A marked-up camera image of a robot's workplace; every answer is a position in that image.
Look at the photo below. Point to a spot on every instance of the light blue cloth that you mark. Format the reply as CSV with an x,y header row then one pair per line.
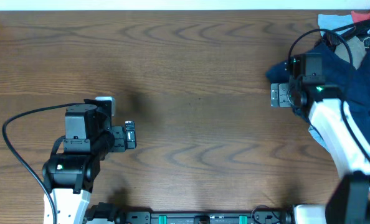
x,y
331,22

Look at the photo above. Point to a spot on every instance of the black patterned garment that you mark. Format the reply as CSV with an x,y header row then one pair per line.
x,y
361,30

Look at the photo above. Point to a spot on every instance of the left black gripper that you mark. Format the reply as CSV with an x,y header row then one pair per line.
x,y
120,144

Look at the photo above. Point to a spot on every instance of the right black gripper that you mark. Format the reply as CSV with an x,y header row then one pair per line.
x,y
279,94

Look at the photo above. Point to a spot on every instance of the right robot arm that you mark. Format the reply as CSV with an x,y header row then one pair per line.
x,y
325,108

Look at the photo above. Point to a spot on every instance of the dark blue denim shorts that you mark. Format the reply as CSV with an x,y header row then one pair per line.
x,y
336,72

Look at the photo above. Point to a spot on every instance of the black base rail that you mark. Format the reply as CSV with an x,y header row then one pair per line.
x,y
109,213

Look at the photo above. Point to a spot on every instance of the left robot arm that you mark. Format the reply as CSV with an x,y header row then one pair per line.
x,y
69,175

